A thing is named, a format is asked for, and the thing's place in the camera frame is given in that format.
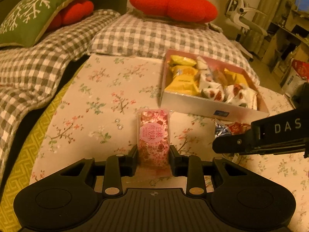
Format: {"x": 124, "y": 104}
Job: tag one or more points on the green snowflake cushion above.
{"x": 36, "y": 12}

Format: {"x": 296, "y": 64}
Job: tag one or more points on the floral cloth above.
{"x": 108, "y": 96}

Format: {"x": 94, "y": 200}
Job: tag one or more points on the cluttered storage shelf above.
{"x": 284, "y": 36}

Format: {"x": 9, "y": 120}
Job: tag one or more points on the grey checked cushion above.
{"x": 149, "y": 36}

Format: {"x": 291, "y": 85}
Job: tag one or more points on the brown snack packet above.
{"x": 219, "y": 76}

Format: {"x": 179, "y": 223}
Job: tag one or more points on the red and silver snack packet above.
{"x": 237, "y": 128}

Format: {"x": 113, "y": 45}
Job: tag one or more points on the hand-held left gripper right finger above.
{"x": 174, "y": 164}

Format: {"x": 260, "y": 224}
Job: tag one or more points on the white and red snack packet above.
{"x": 213, "y": 94}
{"x": 245, "y": 99}
{"x": 235, "y": 93}
{"x": 208, "y": 82}
{"x": 203, "y": 63}

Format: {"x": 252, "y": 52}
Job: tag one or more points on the white and red printed bag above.
{"x": 298, "y": 77}

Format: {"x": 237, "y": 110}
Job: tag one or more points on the yellow-green patterned mat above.
{"x": 21, "y": 154}

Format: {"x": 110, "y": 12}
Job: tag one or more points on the yellow snack packet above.
{"x": 182, "y": 60}
{"x": 183, "y": 79}
{"x": 235, "y": 77}

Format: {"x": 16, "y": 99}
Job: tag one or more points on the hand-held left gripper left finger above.
{"x": 134, "y": 162}

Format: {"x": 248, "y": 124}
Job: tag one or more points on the white office chair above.
{"x": 243, "y": 9}

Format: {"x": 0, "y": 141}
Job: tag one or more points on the grey checked blanket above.
{"x": 36, "y": 65}

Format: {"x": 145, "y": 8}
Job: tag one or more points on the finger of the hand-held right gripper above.
{"x": 231, "y": 143}

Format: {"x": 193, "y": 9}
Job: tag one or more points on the small red pumpkin pillow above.
{"x": 72, "y": 11}

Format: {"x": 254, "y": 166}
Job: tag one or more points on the pink floral snack packet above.
{"x": 154, "y": 135}

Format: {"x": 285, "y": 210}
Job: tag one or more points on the pink snack box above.
{"x": 193, "y": 104}

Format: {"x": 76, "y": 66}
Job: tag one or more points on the large orange pumpkin pillow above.
{"x": 173, "y": 4}

